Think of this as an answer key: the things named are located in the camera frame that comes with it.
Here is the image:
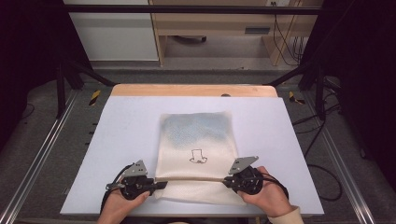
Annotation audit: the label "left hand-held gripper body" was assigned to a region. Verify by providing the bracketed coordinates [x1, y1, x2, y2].
[105, 159, 157, 201]

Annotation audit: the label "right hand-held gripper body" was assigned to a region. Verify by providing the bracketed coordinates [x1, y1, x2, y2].
[228, 155, 265, 196]

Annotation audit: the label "cream drawstring cloth bag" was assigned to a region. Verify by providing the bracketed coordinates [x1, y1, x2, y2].
[153, 110, 248, 206]

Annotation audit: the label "person's right hand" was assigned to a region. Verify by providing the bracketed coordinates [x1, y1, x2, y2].
[237, 165, 294, 218]

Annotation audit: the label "person's left hand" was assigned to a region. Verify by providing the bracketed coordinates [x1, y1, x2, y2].
[96, 188, 151, 224]

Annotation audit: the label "white foam board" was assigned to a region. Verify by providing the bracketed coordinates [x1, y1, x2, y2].
[60, 95, 325, 218]

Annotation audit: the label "wooden table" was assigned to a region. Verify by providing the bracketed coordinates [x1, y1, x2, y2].
[110, 82, 279, 98]

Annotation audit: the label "black metal stand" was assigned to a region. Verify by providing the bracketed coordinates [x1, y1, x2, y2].
[55, 59, 117, 119]
[266, 59, 329, 121]

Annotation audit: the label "white cabinet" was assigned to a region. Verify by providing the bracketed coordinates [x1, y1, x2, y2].
[63, 0, 160, 63]

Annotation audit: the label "black curtain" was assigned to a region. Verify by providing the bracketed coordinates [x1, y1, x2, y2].
[0, 0, 94, 147]
[301, 0, 396, 183]

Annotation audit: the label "light wooden desk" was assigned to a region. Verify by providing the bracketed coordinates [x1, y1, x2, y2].
[148, 0, 319, 67]

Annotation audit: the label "left hand-held gripper black cable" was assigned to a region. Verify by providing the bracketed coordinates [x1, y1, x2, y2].
[99, 163, 134, 217]

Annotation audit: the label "hand-held gripper black cable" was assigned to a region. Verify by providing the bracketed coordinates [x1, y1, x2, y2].
[99, 163, 134, 217]
[259, 172, 290, 201]

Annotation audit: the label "right hand-held gripper black cable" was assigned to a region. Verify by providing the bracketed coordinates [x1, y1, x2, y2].
[259, 172, 290, 201]

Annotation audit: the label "yellow-handled tool left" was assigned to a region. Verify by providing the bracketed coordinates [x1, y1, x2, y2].
[89, 89, 102, 106]

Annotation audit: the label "yellow-handled tool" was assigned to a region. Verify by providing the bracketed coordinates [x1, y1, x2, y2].
[288, 91, 306, 105]
[89, 89, 102, 106]

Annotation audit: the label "yellow-handled tool right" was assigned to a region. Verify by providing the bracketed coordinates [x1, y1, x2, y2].
[288, 91, 306, 105]

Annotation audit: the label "aluminium floor rail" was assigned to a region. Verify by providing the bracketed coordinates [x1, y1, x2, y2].
[302, 92, 377, 224]
[0, 89, 80, 224]

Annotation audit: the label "thin black floor cable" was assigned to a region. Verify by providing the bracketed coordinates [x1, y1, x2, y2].
[18, 103, 35, 121]

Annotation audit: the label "hanging black desk cables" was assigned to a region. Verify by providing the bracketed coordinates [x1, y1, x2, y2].
[270, 1, 305, 67]

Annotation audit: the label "black horizontal frame bar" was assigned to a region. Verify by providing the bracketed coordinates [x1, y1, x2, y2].
[61, 4, 322, 16]

